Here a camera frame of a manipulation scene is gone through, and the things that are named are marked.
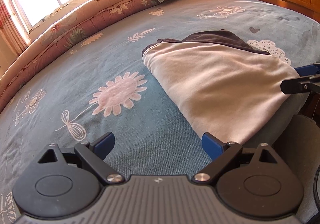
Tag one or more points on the cream sweatshirt with print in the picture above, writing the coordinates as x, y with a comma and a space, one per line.
223, 86

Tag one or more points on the pink striped curtain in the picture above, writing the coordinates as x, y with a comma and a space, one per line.
17, 37

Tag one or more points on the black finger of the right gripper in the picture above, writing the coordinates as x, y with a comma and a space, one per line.
308, 81

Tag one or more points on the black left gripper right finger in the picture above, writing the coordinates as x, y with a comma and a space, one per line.
236, 164

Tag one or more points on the pink folded quilt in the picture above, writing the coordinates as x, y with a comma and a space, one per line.
81, 23

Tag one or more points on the blue floral bed sheet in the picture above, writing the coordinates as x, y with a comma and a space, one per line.
101, 85

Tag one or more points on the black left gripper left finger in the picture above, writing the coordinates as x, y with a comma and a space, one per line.
81, 164

